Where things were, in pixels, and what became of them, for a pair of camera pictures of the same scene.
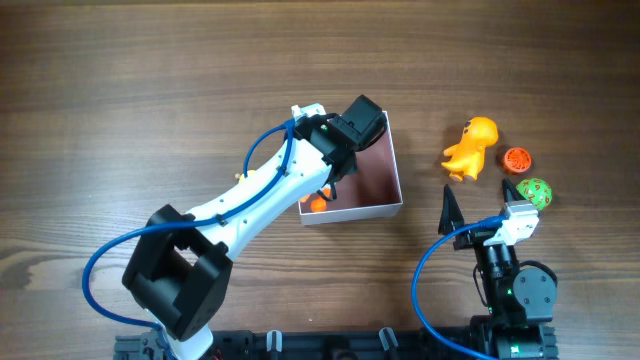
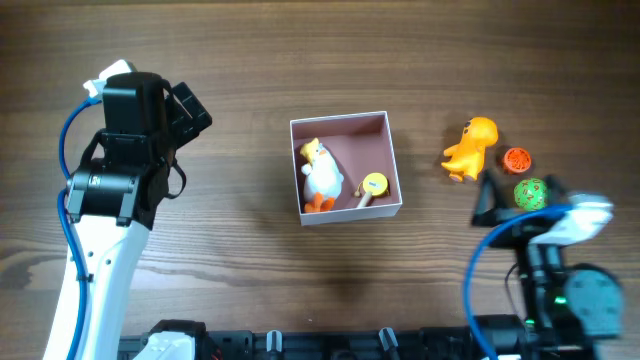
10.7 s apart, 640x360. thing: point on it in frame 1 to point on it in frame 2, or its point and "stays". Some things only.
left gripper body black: [345, 167] to [189, 112]
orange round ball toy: [517, 160] stays
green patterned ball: [536, 190] stays
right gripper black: [480, 237] to [513, 230]
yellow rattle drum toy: [250, 173] to [377, 184]
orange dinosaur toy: [467, 156] stays
